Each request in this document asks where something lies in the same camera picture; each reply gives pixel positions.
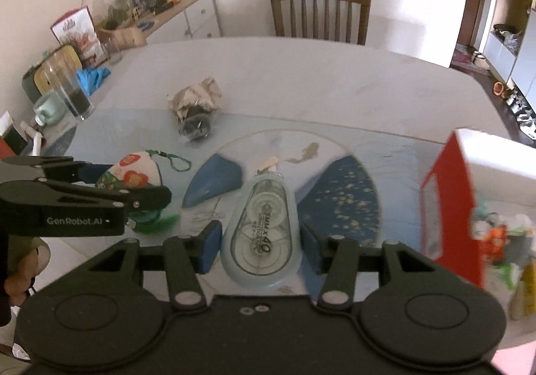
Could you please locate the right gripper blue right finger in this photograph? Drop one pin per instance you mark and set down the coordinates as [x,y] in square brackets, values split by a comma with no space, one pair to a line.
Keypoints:
[316,248]

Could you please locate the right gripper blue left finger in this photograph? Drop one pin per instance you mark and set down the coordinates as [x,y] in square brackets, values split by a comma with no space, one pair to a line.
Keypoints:
[210,240]

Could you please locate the light blue correction tape dispenser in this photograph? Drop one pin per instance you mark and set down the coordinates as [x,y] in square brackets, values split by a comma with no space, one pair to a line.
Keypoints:
[261,245]

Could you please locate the floral fabric sachet green tassel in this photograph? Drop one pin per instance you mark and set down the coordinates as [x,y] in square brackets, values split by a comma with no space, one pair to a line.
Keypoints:
[145,169]

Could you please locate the dark bag of seeds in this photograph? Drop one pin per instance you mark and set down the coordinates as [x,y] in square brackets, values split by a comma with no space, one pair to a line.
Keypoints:
[196,127]

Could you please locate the silver snack wrapper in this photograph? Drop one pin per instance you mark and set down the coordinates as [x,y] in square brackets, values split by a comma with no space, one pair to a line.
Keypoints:
[204,97]

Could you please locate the red orange small toy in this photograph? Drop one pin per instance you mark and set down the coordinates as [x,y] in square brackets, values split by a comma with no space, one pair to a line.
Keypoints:
[493,244]

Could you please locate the person's left hand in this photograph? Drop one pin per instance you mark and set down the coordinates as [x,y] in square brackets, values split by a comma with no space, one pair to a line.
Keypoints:
[27,267]

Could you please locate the mint green mug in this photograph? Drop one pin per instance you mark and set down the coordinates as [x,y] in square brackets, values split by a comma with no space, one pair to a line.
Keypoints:
[49,109]

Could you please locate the blue cloth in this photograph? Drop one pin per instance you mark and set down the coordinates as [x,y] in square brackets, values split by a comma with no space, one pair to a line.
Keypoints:
[91,79]

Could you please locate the clear drinking glass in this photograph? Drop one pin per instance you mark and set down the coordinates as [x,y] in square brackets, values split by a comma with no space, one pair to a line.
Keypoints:
[63,79]

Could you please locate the red and white cardboard box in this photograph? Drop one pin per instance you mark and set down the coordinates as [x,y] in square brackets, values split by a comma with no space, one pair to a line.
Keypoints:
[480,181]

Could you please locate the white drawer sideboard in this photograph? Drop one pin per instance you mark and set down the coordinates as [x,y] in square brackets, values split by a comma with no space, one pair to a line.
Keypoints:
[187,20]

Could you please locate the brown wooden chair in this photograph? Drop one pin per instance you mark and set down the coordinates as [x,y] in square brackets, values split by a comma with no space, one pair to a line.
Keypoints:
[343,21]

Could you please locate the white wall cabinet unit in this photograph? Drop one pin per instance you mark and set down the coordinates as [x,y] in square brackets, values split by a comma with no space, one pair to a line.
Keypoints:
[518,68]

